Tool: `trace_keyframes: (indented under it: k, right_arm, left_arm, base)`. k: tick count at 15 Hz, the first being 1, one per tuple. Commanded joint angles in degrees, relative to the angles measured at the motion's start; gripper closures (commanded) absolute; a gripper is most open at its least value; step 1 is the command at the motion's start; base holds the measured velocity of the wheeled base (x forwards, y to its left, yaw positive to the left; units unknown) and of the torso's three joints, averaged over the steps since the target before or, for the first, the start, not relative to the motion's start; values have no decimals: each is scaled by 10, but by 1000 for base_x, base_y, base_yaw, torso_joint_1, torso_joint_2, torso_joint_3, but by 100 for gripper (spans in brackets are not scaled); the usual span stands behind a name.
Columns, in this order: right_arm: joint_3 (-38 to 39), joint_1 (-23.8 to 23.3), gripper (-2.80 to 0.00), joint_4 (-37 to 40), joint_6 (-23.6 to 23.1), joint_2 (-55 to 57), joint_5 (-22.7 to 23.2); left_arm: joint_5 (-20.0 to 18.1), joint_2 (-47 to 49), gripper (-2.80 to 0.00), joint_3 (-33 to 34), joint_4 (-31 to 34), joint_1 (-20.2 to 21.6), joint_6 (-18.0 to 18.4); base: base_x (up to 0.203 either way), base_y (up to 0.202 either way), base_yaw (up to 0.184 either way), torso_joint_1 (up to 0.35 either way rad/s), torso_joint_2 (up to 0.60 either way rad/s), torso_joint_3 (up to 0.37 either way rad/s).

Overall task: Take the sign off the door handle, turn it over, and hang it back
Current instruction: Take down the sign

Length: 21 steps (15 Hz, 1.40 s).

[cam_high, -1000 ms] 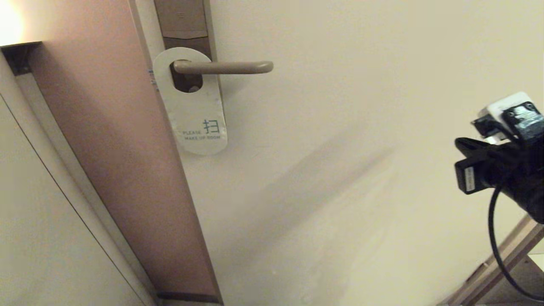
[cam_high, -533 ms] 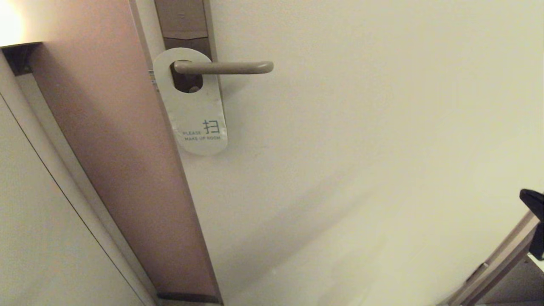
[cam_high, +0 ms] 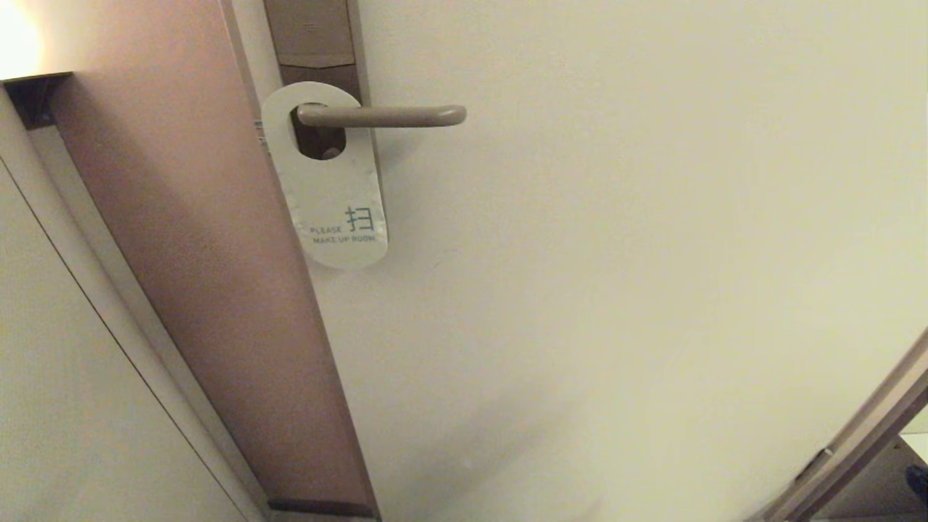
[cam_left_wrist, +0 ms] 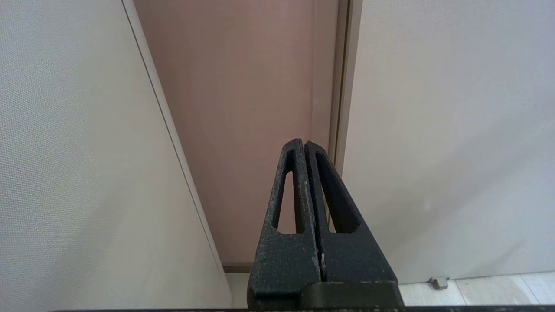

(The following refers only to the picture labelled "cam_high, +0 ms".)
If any blue and white door hanger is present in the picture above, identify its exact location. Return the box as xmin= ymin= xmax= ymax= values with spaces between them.
xmin=261 ymin=81 xmax=389 ymax=270

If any cream door panel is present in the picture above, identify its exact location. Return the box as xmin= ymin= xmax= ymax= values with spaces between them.
xmin=231 ymin=0 xmax=928 ymax=522

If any bronze door lock plate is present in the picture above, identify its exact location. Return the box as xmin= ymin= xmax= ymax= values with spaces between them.
xmin=262 ymin=0 xmax=389 ymax=246

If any small dark hinge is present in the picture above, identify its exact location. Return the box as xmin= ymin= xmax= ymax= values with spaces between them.
xmin=795 ymin=448 xmax=834 ymax=481

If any bronze door handle lever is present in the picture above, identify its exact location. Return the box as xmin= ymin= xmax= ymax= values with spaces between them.
xmin=296 ymin=104 xmax=467 ymax=130

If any brown wooden frame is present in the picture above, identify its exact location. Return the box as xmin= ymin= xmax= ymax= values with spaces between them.
xmin=754 ymin=330 xmax=928 ymax=522

